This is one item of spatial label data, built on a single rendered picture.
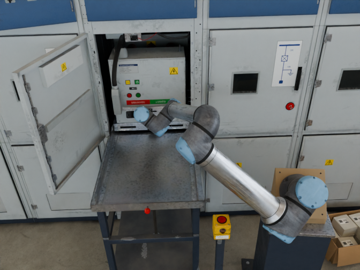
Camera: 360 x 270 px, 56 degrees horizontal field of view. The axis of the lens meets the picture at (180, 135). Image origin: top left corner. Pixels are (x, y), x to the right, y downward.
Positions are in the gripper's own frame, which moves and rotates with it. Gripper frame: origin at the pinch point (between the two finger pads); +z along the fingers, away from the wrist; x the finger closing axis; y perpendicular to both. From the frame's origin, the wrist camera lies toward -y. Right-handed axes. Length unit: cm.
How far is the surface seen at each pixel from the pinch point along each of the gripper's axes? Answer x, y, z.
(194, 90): 14.7, 35.2, -7.6
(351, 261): -109, 143, 2
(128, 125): -7.1, -11.4, 8.6
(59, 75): 22, -39, -49
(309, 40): 41, 105, -25
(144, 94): 13.4, 1.4, -1.8
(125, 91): 15.9, -10.9, -3.3
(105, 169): -33.2, -22.5, -24.2
